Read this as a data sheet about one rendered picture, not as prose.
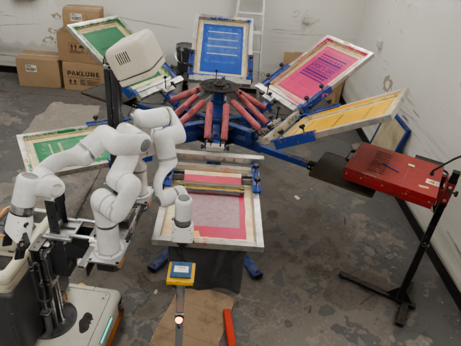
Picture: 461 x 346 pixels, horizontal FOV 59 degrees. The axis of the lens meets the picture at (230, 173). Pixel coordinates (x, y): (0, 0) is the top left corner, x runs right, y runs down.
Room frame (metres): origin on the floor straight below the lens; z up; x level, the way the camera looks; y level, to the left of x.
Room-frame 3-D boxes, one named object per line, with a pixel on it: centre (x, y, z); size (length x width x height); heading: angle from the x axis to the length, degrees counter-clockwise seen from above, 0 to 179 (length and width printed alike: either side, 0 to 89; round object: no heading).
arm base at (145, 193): (1.76, 0.49, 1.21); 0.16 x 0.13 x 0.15; 87
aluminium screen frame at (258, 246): (1.98, 0.10, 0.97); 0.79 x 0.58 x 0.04; 3
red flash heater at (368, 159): (2.39, -1.11, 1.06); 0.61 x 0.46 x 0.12; 63
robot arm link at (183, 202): (1.44, 0.20, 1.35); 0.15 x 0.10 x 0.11; 40
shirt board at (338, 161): (2.73, -0.44, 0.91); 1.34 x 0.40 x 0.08; 63
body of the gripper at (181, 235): (1.41, 0.19, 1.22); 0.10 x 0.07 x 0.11; 93
